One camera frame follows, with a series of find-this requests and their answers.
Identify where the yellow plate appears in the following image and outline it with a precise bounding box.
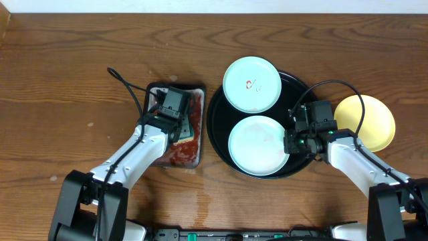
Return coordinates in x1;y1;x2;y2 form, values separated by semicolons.
334;95;396;152

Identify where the mint plate with zigzag stain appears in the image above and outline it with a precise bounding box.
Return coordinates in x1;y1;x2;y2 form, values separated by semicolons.
228;115;290;176

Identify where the mint plate with loop stain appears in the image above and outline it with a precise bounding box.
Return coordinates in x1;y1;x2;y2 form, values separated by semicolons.
223;56;282;114

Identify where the green and yellow sponge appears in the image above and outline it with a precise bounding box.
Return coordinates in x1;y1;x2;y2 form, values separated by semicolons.
178;123;194;143

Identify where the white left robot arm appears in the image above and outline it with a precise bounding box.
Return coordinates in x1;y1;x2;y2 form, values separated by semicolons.
48;106;189;240

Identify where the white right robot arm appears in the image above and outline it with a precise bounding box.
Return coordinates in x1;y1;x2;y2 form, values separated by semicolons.
284;103;427;240

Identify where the rectangular tray with red water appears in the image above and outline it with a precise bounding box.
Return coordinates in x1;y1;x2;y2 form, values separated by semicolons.
147;82;206;169

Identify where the round black tray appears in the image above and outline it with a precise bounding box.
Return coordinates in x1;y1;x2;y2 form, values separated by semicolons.
207;71;312;179

